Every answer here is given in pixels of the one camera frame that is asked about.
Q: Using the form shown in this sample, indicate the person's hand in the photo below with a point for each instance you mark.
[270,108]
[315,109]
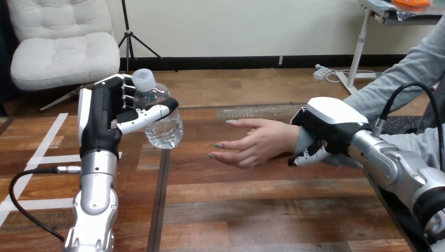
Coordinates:
[267,141]

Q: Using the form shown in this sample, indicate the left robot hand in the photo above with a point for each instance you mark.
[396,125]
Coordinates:
[99,118]

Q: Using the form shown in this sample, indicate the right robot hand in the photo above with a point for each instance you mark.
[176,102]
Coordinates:
[330,130]

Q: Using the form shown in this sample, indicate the clear water bottle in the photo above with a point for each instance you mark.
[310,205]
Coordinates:
[167,130]

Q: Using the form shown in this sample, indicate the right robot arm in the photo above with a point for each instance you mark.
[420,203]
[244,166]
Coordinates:
[389,163]

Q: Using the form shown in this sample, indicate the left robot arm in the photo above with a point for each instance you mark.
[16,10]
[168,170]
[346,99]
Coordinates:
[95,194]

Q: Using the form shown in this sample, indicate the person's forearm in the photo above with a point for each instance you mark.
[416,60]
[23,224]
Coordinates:
[393,87]

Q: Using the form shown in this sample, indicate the person's body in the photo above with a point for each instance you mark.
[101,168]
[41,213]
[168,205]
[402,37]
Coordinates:
[417,146]

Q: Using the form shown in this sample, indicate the white power strip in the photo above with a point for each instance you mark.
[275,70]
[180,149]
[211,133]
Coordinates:
[321,72]

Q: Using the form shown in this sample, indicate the white cushioned chair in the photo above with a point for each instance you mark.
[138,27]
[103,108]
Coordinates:
[66,55]

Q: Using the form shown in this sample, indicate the white desk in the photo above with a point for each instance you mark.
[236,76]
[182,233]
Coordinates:
[358,52]

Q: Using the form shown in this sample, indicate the black tripod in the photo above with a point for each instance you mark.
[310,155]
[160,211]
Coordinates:
[129,38]

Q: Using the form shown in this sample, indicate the orange thing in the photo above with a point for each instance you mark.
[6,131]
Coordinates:
[412,2]

